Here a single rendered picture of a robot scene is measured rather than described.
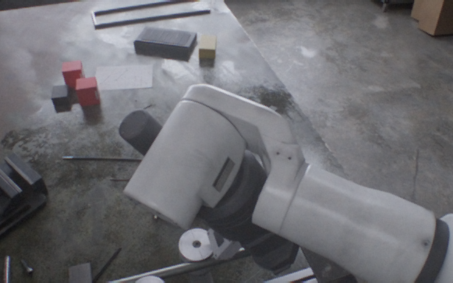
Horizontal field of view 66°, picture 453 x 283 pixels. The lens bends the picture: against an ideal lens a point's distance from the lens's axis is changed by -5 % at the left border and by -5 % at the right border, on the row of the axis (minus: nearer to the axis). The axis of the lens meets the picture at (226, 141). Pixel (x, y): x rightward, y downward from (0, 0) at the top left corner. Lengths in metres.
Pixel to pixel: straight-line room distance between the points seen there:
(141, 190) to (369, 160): 1.90
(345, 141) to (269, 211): 1.91
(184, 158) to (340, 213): 0.13
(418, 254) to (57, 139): 0.72
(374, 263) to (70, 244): 0.50
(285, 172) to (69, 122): 0.66
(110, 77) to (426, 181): 1.72
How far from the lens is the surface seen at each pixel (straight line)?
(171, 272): 0.51
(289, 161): 0.29
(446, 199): 2.16
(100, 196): 0.71
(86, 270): 0.58
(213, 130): 0.31
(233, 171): 0.34
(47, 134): 0.86
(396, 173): 2.13
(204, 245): 0.52
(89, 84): 0.89
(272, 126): 0.30
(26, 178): 0.73
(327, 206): 0.28
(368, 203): 0.29
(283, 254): 0.45
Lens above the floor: 1.43
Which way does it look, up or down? 45 degrees down
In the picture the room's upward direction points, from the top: 4 degrees clockwise
